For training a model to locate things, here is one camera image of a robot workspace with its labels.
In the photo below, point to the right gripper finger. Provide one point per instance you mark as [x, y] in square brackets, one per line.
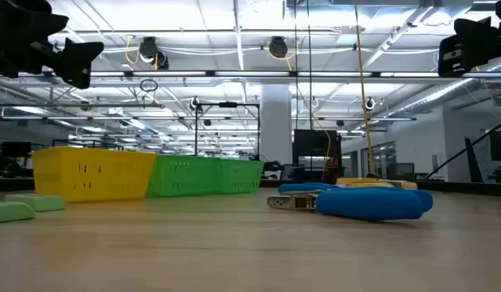
[461, 54]
[477, 30]

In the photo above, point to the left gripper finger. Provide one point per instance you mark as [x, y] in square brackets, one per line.
[78, 61]
[52, 24]

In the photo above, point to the green eraser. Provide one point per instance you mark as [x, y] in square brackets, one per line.
[9, 212]
[37, 202]

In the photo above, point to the black diagonal pole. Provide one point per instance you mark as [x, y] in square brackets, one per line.
[465, 150]

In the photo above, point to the black monitor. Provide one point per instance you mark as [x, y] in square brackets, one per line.
[499, 145]

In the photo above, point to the yellow plastic basket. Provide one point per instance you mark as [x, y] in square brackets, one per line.
[92, 174]

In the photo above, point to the green plastic basket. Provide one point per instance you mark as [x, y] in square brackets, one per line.
[181, 176]
[240, 176]

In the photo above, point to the black equipment cabinet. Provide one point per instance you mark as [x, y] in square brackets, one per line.
[315, 146]

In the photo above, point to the white building pillar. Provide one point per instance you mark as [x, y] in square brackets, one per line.
[276, 121]

